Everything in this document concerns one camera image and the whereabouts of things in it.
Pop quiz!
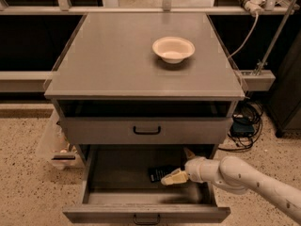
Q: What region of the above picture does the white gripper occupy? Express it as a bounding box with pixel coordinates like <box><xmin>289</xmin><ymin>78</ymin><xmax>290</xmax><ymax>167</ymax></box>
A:
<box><xmin>161</xmin><ymin>147</ymin><xmax>219</xmax><ymax>186</ymax></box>

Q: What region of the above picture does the dark rxbar blueberry wrapper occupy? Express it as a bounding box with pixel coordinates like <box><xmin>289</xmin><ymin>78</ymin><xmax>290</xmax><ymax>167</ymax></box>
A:
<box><xmin>148</xmin><ymin>165</ymin><xmax>176</xmax><ymax>183</ymax></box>

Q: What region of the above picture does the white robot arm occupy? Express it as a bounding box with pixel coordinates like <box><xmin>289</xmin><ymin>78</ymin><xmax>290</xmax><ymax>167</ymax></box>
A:
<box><xmin>161</xmin><ymin>148</ymin><xmax>301</xmax><ymax>224</ymax></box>

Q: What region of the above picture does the open grey middle drawer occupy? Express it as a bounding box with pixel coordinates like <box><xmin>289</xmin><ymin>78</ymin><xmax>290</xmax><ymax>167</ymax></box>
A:
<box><xmin>63</xmin><ymin>145</ymin><xmax>230</xmax><ymax>223</ymax></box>

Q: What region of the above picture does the grey drawer cabinet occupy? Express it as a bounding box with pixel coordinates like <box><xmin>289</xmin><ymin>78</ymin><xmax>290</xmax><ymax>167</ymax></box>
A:
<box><xmin>45</xmin><ymin>13</ymin><xmax>245</xmax><ymax>160</ymax></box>

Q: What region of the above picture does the closed grey upper drawer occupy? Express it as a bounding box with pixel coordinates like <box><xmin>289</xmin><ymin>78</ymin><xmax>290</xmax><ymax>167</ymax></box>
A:
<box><xmin>60</xmin><ymin>118</ymin><xmax>232</xmax><ymax>145</ymax></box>

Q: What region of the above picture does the blue electronics box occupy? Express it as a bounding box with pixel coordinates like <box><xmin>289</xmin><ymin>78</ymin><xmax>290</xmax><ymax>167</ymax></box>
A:
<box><xmin>230</xmin><ymin>121</ymin><xmax>255</xmax><ymax>137</ymax></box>

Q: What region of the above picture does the white paper bowl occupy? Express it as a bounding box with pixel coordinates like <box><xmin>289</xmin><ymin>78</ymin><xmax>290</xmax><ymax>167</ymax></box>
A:
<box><xmin>152</xmin><ymin>37</ymin><xmax>195</xmax><ymax>64</ymax></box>

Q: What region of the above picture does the dark cabinet at right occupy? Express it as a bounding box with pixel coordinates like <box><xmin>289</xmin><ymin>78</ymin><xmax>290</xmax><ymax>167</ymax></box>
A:
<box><xmin>267</xmin><ymin>32</ymin><xmax>301</xmax><ymax>137</ymax></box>

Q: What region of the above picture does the clear plastic storage bin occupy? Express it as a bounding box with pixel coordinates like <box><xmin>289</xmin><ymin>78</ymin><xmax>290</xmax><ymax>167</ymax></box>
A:
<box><xmin>36</xmin><ymin>110</ymin><xmax>84</xmax><ymax>170</ymax></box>

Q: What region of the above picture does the white power strip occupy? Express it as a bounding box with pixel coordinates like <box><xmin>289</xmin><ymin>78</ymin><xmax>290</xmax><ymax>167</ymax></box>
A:
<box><xmin>238</xmin><ymin>0</ymin><xmax>265</xmax><ymax>16</ymax></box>

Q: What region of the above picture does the diagonal metal rod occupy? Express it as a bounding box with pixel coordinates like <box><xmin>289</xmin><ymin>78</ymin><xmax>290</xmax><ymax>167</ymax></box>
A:
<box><xmin>252</xmin><ymin>0</ymin><xmax>297</xmax><ymax>76</ymax></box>

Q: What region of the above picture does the black upper drawer handle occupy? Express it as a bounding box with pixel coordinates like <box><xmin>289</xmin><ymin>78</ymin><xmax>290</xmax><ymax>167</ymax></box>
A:
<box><xmin>133</xmin><ymin>126</ymin><xmax>161</xmax><ymax>136</ymax></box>

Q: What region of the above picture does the black open drawer handle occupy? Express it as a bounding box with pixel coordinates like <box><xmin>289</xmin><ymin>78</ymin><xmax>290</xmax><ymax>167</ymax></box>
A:
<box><xmin>133</xmin><ymin>215</ymin><xmax>161</xmax><ymax>226</ymax></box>

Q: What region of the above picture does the black floor cable bundle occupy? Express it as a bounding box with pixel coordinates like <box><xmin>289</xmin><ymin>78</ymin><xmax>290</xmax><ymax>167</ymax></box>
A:
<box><xmin>217</xmin><ymin>100</ymin><xmax>265</xmax><ymax>153</ymax></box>

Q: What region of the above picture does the white power cable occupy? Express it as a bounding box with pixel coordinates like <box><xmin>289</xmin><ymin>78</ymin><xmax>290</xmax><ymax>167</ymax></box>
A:
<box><xmin>227</xmin><ymin>10</ymin><xmax>260</xmax><ymax>60</ymax></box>

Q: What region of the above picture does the grey metal rail beam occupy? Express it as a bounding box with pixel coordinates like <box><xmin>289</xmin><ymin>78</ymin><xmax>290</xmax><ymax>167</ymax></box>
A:
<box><xmin>0</xmin><ymin>72</ymin><xmax>53</xmax><ymax>92</ymax></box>

